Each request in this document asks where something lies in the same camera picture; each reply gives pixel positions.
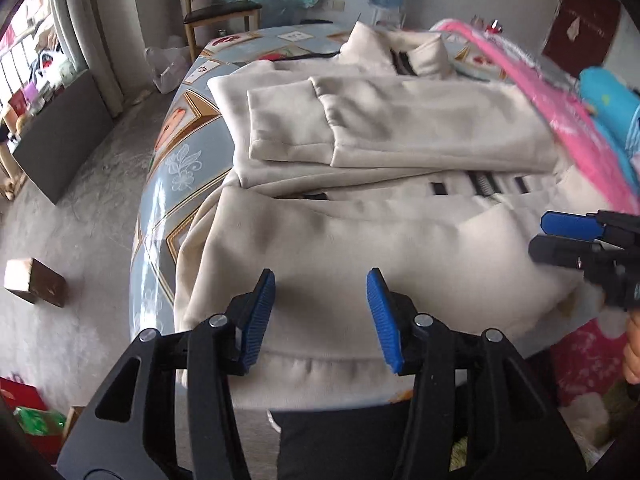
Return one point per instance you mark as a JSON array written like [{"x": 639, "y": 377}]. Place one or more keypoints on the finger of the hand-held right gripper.
[
  {"x": 570, "y": 225},
  {"x": 560, "y": 255}
]

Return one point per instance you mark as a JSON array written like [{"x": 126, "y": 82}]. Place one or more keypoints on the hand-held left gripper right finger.
[{"x": 382, "y": 320}]

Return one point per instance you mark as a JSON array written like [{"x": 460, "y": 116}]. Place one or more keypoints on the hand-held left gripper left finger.
[{"x": 260, "y": 320}]

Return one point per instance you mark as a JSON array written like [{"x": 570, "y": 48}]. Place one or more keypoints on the cream zip jacket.
[{"x": 375, "y": 160}]

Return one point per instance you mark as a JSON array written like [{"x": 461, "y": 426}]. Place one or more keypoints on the person's right hand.
[{"x": 632, "y": 350}]

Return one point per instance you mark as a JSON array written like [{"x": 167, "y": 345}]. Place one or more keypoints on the pink floral blanket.
[{"x": 550, "y": 100}]

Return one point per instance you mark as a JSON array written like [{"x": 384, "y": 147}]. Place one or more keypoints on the person's black pants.
[{"x": 340, "y": 445}]

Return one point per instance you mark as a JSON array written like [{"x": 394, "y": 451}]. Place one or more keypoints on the blue plush pillow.
[{"x": 600, "y": 90}]

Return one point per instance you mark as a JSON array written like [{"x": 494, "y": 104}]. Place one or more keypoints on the patterned grey tablecloth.
[{"x": 175, "y": 160}]

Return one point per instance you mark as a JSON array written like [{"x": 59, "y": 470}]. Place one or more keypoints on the beige hanging item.
[{"x": 575, "y": 27}]

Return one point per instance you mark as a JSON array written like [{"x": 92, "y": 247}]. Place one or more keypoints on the cardboard box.
[{"x": 73, "y": 417}]

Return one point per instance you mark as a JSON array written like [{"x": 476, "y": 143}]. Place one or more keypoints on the dark red door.
[{"x": 595, "y": 5}]

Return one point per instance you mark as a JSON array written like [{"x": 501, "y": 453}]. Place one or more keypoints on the wooden block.
[{"x": 35, "y": 282}]

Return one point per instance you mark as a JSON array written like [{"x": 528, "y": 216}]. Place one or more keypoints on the green packet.
[{"x": 40, "y": 420}]

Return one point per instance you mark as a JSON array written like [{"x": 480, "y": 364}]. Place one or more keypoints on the red box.
[{"x": 20, "y": 400}]

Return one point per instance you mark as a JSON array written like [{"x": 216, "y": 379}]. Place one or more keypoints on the black cabinet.
[{"x": 65, "y": 135}]

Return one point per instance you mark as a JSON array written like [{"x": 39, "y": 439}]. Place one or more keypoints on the white plastic bag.
[{"x": 167, "y": 67}]

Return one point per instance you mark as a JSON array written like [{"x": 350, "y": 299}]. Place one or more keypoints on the white water dispenser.
[{"x": 389, "y": 17}]

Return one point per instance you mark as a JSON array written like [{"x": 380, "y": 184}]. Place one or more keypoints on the wooden chair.
[{"x": 220, "y": 12}]

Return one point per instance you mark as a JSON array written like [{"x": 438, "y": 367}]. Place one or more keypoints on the grey curtain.
[{"x": 95, "y": 35}]

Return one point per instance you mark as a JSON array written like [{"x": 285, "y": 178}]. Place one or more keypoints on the wall socket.
[{"x": 332, "y": 4}]

